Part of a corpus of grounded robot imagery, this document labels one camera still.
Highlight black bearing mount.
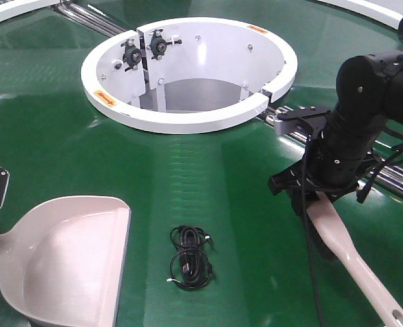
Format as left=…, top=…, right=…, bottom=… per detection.
left=146, top=29, right=183, bottom=60
left=121, top=39, right=142, bottom=72

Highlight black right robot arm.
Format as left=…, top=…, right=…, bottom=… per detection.
left=268, top=50, right=403, bottom=214

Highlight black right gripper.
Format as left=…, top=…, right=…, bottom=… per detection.
left=268, top=163, right=372, bottom=215

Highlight white outer rim right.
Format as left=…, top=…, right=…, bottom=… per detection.
left=320, top=0, right=403, bottom=30

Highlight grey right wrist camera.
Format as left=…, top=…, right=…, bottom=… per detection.
left=273, top=105, right=331, bottom=137

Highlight white rim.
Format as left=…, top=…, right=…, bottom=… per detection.
left=320, top=0, right=403, bottom=30
left=0, top=0, right=63, bottom=22

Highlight pink plastic dustpan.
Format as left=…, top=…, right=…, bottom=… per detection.
left=0, top=196, right=131, bottom=326

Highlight right black bearing mount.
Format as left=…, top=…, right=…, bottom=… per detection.
left=146, top=29, right=183, bottom=60

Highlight left black bearing mount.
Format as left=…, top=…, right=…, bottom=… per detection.
left=121, top=39, right=142, bottom=72

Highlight upper left steel rollers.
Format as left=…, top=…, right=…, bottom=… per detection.
left=53, top=1, right=127, bottom=37

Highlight white central ring guard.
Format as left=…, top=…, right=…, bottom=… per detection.
left=80, top=17, right=298, bottom=134

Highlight black usb cable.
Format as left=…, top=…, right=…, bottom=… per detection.
left=166, top=225, right=218, bottom=292

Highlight green conveyor belt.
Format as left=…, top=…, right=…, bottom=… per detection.
left=0, top=1, right=403, bottom=326

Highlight pink hand broom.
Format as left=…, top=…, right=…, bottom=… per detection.
left=306, top=192, right=403, bottom=326

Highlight white outer rim left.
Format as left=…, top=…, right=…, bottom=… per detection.
left=0, top=0, right=63, bottom=22

